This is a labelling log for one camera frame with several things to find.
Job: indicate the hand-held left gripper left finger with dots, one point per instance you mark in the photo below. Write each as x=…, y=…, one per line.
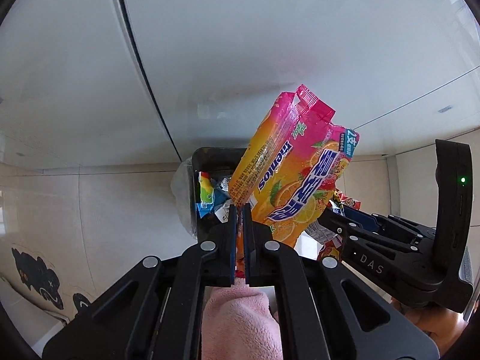
x=225, y=255

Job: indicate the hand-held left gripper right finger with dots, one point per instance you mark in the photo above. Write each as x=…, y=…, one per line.
x=255, y=255

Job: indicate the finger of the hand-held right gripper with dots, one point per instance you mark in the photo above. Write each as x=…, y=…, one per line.
x=362, y=217
x=345, y=228

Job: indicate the red snack wrapper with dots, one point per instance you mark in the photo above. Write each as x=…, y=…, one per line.
x=326, y=250

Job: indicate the silver wrapper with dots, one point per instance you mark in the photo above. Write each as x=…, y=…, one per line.
x=224, y=202

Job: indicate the blue snack packet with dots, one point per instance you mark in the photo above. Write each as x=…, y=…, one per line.
x=205, y=195

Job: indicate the pink orange candy wrapper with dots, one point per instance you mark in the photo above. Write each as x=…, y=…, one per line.
x=300, y=165

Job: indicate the black trash bin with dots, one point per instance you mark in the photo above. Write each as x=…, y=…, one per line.
x=210, y=157

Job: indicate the person's right forearm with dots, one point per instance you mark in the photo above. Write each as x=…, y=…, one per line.
x=438, y=330

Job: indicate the pink fleece clothing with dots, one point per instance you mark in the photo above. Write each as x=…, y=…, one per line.
x=240, y=322

